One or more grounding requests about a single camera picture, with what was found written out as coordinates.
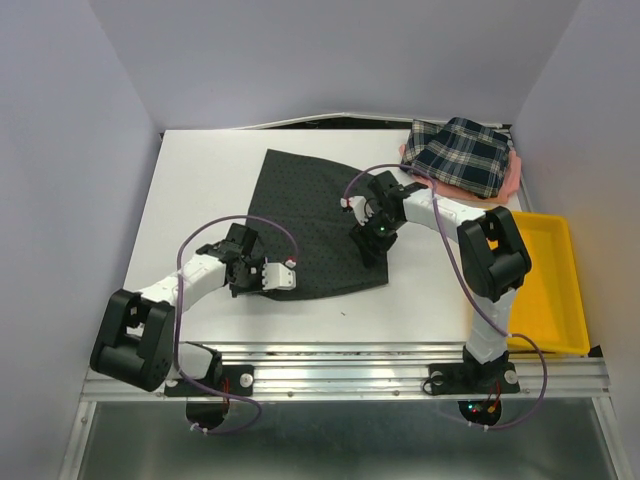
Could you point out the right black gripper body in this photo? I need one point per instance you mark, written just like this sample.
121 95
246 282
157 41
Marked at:
379 231

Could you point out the folded pink skirt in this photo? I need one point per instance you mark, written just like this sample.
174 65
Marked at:
472 171

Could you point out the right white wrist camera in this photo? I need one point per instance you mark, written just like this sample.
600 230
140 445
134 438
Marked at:
359 207

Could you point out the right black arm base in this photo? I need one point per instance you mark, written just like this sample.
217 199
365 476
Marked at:
467 378

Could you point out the yellow plastic tray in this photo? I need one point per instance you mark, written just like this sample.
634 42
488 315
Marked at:
548 307

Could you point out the folded plaid skirt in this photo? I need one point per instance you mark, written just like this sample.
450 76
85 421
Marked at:
455 132

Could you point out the dark grey dotted skirt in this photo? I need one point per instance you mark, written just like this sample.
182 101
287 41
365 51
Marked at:
302 194

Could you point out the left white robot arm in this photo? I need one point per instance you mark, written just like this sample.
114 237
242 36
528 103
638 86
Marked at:
135 342

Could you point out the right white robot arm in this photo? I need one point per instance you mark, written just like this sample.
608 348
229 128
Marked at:
485 248

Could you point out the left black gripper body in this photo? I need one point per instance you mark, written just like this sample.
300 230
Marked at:
250 279

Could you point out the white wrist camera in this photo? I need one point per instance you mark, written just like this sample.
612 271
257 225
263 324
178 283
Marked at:
359 207
279 276

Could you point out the aluminium rail frame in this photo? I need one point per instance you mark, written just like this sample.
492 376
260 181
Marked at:
355 411

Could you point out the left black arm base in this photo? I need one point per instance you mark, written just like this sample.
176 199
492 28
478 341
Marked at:
233 379

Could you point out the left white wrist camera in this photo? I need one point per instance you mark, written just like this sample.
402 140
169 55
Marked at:
279 276

